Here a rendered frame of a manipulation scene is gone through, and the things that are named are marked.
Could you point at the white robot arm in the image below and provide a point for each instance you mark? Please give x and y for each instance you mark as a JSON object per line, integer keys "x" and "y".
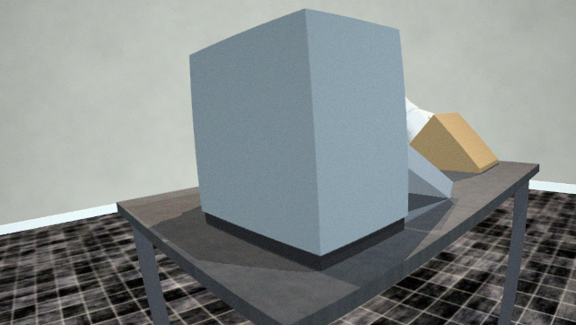
{"x": 415, "y": 119}

